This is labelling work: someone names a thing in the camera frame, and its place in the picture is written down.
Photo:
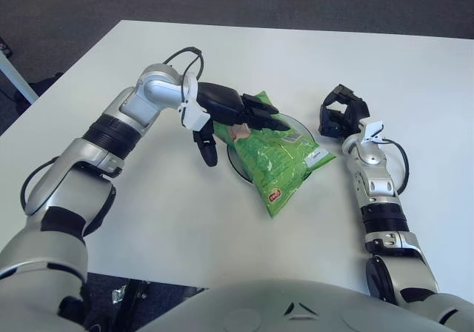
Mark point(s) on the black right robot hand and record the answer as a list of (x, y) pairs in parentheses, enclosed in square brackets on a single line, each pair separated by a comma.
[(331, 124)]

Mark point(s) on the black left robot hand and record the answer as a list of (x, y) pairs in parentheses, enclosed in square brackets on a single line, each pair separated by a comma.
[(222, 102)]

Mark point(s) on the green snack bag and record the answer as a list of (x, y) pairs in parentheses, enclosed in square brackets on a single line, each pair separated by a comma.
[(274, 161)]

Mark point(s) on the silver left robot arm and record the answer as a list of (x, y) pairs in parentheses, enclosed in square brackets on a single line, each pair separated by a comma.
[(70, 187)]

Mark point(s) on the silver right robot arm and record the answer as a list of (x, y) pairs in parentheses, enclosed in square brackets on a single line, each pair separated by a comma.
[(403, 261)]

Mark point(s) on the white plate with black rim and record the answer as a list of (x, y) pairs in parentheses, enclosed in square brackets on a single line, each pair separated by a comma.
[(237, 161)]

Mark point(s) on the grey robot torso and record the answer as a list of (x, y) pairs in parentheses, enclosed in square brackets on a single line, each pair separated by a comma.
[(296, 309)]

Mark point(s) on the white table leg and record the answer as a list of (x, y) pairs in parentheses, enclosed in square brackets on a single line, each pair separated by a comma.
[(18, 78)]

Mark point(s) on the dark object on floor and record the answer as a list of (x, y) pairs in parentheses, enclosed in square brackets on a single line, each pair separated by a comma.
[(4, 46)]

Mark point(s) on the small metal bracket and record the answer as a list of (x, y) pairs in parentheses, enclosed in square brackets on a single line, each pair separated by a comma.
[(119, 295)]

